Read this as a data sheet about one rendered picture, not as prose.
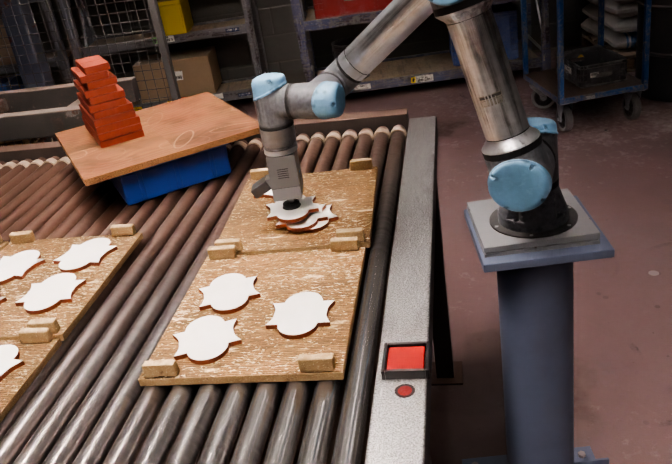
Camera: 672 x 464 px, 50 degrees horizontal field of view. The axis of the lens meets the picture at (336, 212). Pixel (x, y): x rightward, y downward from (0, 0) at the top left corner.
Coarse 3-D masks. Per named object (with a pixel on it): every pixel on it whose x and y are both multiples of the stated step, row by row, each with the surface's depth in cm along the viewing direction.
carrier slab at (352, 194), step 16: (304, 176) 191; (320, 176) 189; (336, 176) 188; (352, 176) 186; (368, 176) 185; (304, 192) 182; (320, 192) 180; (336, 192) 179; (352, 192) 178; (368, 192) 176; (240, 208) 179; (256, 208) 177; (336, 208) 171; (352, 208) 169; (368, 208) 168; (240, 224) 170; (256, 224) 169; (272, 224) 168; (336, 224) 163; (352, 224) 162; (368, 224) 161; (256, 240) 162; (272, 240) 161; (288, 240) 160; (304, 240) 158; (320, 240) 157; (368, 240) 154
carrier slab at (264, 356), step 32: (256, 256) 155; (288, 256) 153; (320, 256) 151; (352, 256) 149; (192, 288) 147; (256, 288) 143; (288, 288) 141; (320, 288) 140; (352, 288) 138; (192, 320) 136; (224, 320) 134; (256, 320) 133; (352, 320) 129; (160, 352) 128; (256, 352) 124; (288, 352) 123; (320, 352) 121; (160, 384) 122; (192, 384) 121
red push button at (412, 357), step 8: (392, 352) 120; (400, 352) 119; (408, 352) 119; (416, 352) 119; (424, 352) 119; (392, 360) 118; (400, 360) 118; (408, 360) 117; (416, 360) 117; (424, 360) 117; (392, 368) 116; (400, 368) 116; (408, 368) 115
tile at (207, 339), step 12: (192, 324) 133; (204, 324) 132; (216, 324) 132; (228, 324) 131; (180, 336) 130; (192, 336) 129; (204, 336) 129; (216, 336) 128; (228, 336) 128; (180, 348) 127; (192, 348) 126; (204, 348) 126; (216, 348) 125; (228, 348) 126; (192, 360) 124; (204, 360) 123; (216, 360) 123
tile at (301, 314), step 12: (288, 300) 136; (300, 300) 135; (312, 300) 134; (276, 312) 132; (288, 312) 132; (300, 312) 131; (312, 312) 131; (324, 312) 130; (276, 324) 129; (288, 324) 128; (300, 324) 128; (312, 324) 127; (324, 324) 128; (288, 336) 126; (300, 336) 126
